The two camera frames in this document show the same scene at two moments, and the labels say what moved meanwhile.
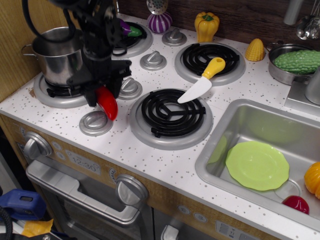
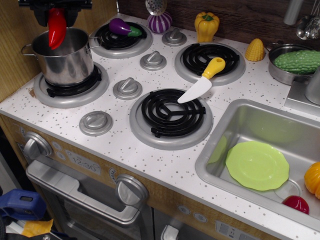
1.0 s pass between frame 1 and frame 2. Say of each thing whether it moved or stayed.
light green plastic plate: stayed
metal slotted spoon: stayed
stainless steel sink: stayed
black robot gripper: moved
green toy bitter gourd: stayed
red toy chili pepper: moved
